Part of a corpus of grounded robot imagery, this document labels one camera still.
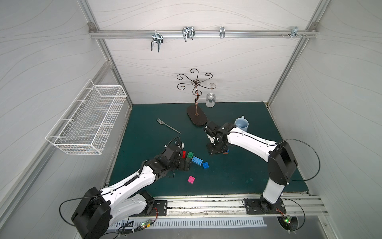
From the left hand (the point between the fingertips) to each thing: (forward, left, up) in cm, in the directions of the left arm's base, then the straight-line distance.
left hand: (185, 161), depth 82 cm
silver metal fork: (+33, +21, -8) cm, 40 cm away
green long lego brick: (+7, -2, -6) cm, 9 cm away
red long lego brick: (+7, +2, -5) cm, 9 cm away
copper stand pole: (+41, -5, +23) cm, 47 cm away
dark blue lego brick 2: (0, -12, -6) cm, 13 cm away
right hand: (+6, -16, +1) cm, 17 cm away
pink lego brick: (-8, -4, -6) cm, 11 cm away
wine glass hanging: (+37, -15, +14) cm, 42 cm away
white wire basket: (+6, +46, +24) cm, 52 cm away
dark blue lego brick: (+3, -23, +9) cm, 25 cm away
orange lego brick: (+1, -21, +8) cm, 23 cm away
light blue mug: (+30, -38, -4) cm, 49 cm away
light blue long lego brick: (+3, -7, -6) cm, 9 cm away
